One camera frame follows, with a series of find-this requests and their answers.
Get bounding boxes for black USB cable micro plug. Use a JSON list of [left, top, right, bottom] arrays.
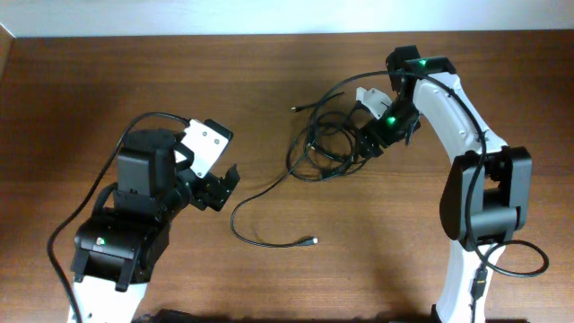
[[230, 134, 360, 249]]

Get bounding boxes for black USB cable gold plug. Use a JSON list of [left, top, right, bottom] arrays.
[[285, 101, 375, 182]]

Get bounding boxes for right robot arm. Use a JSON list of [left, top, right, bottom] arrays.
[[356, 46, 533, 323]]

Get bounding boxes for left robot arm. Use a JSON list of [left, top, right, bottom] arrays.
[[69, 120, 239, 322]]

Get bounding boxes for left camera cable black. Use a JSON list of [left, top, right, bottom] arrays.
[[46, 111, 191, 323]]

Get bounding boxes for camera cable black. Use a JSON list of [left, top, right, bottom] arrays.
[[46, 111, 191, 323], [406, 72, 550, 322]]

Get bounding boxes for right camera cable black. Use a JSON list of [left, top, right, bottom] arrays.
[[406, 72, 550, 322]]

